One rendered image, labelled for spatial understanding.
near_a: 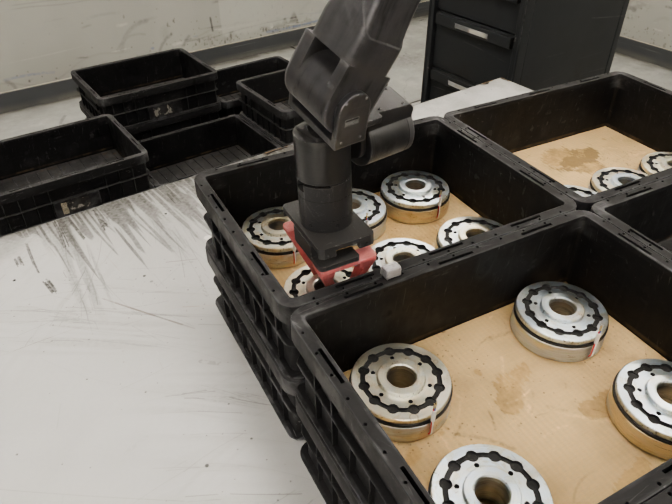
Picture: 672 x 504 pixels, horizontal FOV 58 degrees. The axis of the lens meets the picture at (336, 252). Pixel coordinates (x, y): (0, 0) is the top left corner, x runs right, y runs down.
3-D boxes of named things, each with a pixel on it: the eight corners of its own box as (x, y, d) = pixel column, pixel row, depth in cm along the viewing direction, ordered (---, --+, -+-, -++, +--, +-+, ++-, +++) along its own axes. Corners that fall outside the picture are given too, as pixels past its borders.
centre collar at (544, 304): (559, 330, 66) (560, 326, 66) (530, 303, 70) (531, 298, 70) (593, 317, 68) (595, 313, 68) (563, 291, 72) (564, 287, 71)
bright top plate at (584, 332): (555, 356, 64) (557, 352, 64) (497, 298, 71) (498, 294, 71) (627, 328, 67) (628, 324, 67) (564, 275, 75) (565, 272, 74)
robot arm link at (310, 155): (280, 118, 60) (312, 138, 56) (337, 100, 63) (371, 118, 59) (286, 180, 64) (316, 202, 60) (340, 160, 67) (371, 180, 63)
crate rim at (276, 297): (284, 329, 60) (283, 312, 59) (192, 190, 81) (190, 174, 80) (579, 222, 75) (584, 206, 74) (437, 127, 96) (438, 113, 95)
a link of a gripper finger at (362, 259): (349, 271, 74) (347, 206, 69) (378, 305, 69) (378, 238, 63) (298, 289, 72) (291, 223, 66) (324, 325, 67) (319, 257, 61)
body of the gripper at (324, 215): (333, 203, 72) (330, 146, 67) (375, 247, 64) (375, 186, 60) (282, 218, 69) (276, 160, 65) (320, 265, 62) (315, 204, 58)
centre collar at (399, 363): (393, 406, 58) (394, 402, 58) (367, 372, 62) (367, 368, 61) (435, 387, 60) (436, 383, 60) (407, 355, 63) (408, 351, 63)
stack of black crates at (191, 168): (177, 285, 183) (157, 188, 162) (140, 237, 202) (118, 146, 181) (289, 239, 201) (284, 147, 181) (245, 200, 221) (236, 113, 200)
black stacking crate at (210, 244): (289, 391, 66) (284, 315, 59) (203, 247, 87) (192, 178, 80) (559, 281, 81) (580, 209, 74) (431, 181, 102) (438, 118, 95)
